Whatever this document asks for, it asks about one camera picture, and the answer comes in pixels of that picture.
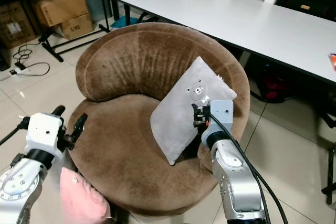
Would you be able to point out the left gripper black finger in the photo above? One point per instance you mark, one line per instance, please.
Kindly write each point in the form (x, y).
(59, 111)
(79, 125)

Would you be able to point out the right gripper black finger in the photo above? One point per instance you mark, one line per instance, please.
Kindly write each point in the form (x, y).
(200, 123)
(198, 111)

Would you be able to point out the grey pillow with bear print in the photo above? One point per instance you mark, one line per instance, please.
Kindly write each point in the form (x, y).
(181, 114)

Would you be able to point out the brown round velvet sofa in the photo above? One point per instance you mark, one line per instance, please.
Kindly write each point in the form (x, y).
(121, 145)

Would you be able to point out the pink pillow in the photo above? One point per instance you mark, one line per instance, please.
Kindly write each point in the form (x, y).
(79, 200)

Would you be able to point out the teal floor mat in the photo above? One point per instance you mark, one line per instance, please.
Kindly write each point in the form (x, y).
(125, 21)

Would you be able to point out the white power strip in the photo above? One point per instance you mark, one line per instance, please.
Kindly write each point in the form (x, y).
(17, 68)

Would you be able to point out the red and black bag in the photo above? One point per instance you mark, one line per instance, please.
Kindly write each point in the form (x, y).
(278, 85)

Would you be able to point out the small printed cardboard box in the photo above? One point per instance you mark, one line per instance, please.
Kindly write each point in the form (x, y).
(77, 25)

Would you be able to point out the dark labelled cardboard box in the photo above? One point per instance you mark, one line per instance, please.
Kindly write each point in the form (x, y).
(14, 24)

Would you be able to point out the long white table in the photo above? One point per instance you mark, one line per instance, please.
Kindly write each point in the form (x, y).
(231, 19)

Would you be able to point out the large plain cardboard box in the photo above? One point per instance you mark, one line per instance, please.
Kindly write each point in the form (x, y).
(60, 4)

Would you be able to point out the black metal rack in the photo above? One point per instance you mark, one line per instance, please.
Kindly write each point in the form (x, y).
(104, 3)

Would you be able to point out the black metal stand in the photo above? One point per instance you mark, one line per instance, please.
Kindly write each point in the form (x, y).
(331, 171)

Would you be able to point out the colourful packet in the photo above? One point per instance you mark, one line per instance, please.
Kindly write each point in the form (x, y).
(333, 62)

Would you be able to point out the small brown table item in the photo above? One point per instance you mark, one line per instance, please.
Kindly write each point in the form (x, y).
(305, 7)

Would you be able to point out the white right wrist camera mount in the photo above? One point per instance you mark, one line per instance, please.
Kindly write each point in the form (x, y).
(221, 116)

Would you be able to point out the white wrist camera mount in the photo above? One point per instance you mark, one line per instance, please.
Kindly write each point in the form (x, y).
(43, 132)
(221, 116)

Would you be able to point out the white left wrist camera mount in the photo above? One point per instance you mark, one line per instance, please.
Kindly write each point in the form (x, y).
(43, 132)

